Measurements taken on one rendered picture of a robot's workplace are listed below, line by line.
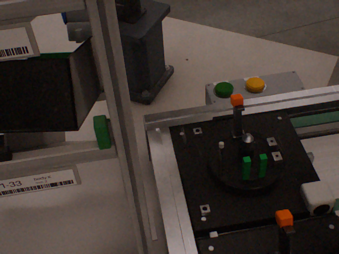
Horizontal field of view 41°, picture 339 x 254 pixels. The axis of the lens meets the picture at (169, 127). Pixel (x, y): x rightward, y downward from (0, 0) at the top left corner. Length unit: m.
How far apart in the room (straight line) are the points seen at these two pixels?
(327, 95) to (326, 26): 1.99
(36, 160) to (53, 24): 1.06
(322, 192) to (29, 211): 0.57
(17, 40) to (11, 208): 0.68
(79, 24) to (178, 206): 0.35
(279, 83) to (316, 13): 2.09
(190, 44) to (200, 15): 1.73
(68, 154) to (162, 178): 0.43
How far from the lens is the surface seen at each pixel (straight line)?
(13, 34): 0.35
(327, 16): 3.10
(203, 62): 1.24
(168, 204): 0.81
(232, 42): 1.32
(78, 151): 0.43
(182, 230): 0.78
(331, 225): 0.80
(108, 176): 0.99
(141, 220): 0.54
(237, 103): 0.83
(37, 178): 0.46
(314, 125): 0.98
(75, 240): 0.92
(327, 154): 0.97
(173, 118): 0.95
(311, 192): 0.81
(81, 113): 0.48
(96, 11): 0.33
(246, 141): 0.79
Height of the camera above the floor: 1.63
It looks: 46 degrees down
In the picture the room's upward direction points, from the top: 4 degrees counter-clockwise
